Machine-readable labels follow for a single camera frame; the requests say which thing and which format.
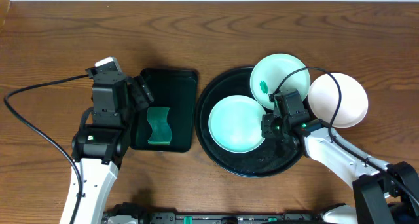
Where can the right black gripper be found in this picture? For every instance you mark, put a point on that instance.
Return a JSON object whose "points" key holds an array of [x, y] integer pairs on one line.
{"points": [[266, 125]]}

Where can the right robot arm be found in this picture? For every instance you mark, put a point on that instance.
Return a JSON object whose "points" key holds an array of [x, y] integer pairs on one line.
{"points": [[383, 192]]}

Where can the dark rectangular sponge tray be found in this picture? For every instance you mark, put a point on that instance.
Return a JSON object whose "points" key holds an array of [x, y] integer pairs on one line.
{"points": [[175, 89]]}

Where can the round black serving tray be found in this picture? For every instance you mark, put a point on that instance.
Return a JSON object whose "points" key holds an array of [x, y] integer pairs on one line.
{"points": [[269, 159]]}

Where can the white round plate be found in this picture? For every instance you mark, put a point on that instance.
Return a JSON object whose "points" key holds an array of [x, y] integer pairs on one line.
{"points": [[323, 98]]}

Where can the mint green plate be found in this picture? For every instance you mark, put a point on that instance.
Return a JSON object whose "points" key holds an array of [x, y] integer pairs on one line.
{"points": [[268, 73], [235, 124]]}

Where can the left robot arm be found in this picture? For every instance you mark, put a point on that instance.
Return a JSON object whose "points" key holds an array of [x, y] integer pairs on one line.
{"points": [[105, 133]]}

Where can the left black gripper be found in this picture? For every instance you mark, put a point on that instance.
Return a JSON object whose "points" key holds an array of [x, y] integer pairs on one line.
{"points": [[138, 95]]}

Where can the green scrubbing sponge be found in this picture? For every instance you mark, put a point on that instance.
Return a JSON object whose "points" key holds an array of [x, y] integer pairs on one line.
{"points": [[161, 134]]}

